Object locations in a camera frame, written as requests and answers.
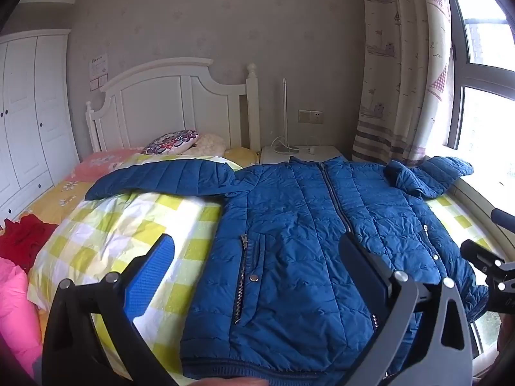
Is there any dark framed window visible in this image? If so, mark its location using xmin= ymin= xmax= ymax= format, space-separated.
xmin=443 ymin=0 xmax=515 ymax=194

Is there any yellow pillow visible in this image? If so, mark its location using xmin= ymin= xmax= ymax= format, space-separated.
xmin=223 ymin=147 xmax=260 ymax=167

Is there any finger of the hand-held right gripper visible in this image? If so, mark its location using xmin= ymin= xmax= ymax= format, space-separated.
xmin=460 ymin=240 xmax=515 ymax=313
xmin=492 ymin=208 xmax=515 ymax=228

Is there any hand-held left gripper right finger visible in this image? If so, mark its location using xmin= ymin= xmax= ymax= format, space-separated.
xmin=339 ymin=233 xmax=473 ymax=386

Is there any yellow checked bed cover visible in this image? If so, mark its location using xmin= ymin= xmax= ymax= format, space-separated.
xmin=27 ymin=155 xmax=507 ymax=386

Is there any pink garment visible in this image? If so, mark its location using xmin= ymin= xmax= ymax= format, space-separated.
xmin=0 ymin=257 xmax=44 ymax=371

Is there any white pole lamp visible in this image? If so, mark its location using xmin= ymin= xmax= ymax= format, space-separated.
xmin=270 ymin=78 xmax=298 ymax=153

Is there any white paper wall notice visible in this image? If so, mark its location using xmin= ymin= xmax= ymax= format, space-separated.
xmin=89 ymin=53 xmax=109 ymax=78

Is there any blue puffer jacket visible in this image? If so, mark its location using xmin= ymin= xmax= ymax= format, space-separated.
xmin=84 ymin=155 xmax=489 ymax=386

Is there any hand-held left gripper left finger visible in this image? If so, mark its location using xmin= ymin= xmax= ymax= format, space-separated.
xmin=42 ymin=232 xmax=180 ymax=386

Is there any white bed headboard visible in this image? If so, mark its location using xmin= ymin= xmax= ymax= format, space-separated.
xmin=85 ymin=58 xmax=261 ymax=154

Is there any patterned round cushion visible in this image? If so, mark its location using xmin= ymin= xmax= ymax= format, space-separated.
xmin=142 ymin=129 xmax=200 ymax=155

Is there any white wardrobe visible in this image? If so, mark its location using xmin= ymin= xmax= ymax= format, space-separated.
xmin=0 ymin=29 xmax=81 ymax=224

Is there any red garment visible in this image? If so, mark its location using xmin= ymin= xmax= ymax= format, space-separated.
xmin=0 ymin=214 xmax=59 ymax=274

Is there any printed cream curtain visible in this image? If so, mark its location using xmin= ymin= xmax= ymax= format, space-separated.
xmin=352 ymin=0 xmax=453 ymax=167

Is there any pink floral pillow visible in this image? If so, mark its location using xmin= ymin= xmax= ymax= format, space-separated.
xmin=72 ymin=148 xmax=143 ymax=183

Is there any cream pillow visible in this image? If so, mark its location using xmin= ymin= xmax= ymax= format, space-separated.
xmin=189 ymin=133 xmax=227 ymax=157

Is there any white nightstand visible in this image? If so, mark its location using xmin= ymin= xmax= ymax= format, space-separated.
xmin=259 ymin=145 xmax=344 ymax=165

